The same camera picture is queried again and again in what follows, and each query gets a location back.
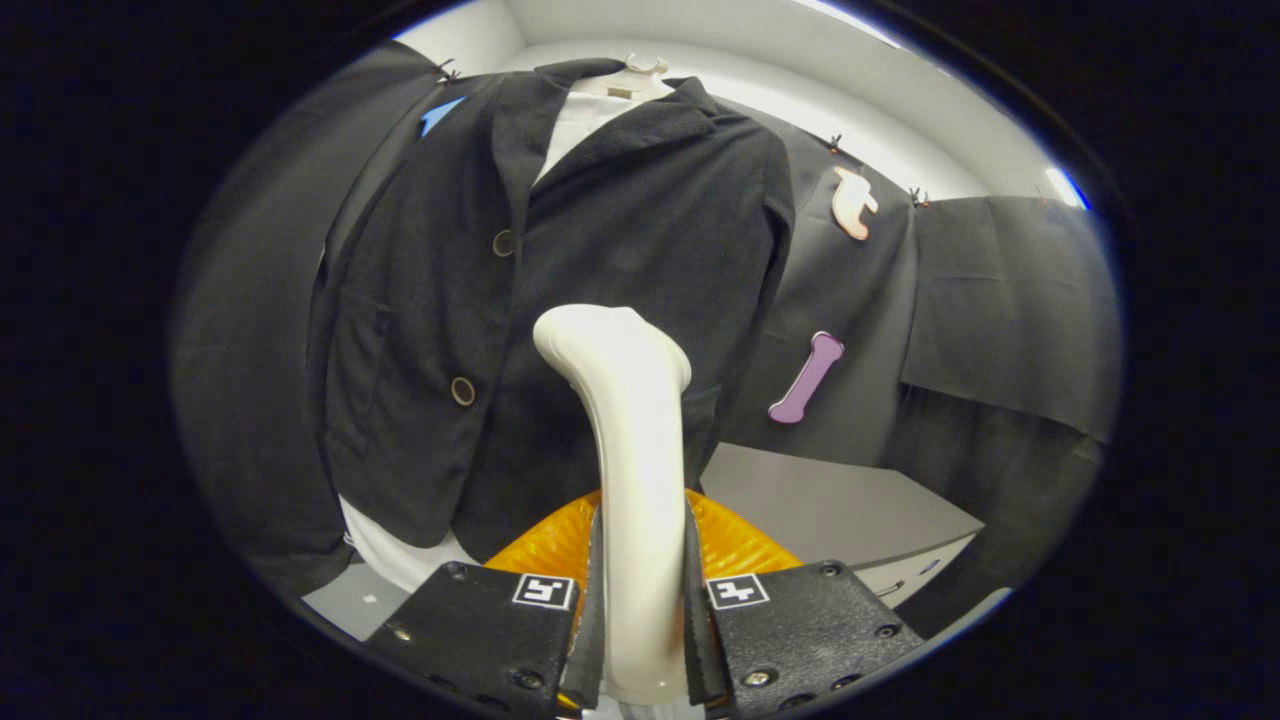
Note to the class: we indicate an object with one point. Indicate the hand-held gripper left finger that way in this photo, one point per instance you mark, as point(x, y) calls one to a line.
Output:
point(592, 640)

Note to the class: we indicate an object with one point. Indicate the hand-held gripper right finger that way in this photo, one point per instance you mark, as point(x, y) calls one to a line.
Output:
point(700, 640)

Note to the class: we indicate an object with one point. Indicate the black suit jacket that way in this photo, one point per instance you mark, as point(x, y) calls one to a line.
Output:
point(640, 220)

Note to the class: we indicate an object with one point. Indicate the white clothes hanger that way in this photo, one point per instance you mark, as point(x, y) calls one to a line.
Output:
point(630, 85)

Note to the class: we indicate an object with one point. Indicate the grey cabinet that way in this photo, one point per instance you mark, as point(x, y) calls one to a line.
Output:
point(830, 500)

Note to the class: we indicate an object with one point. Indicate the black backdrop cloth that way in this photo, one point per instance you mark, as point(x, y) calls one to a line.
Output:
point(1000, 300)

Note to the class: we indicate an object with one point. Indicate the ceiling light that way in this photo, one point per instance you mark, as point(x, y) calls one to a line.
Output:
point(1068, 188)

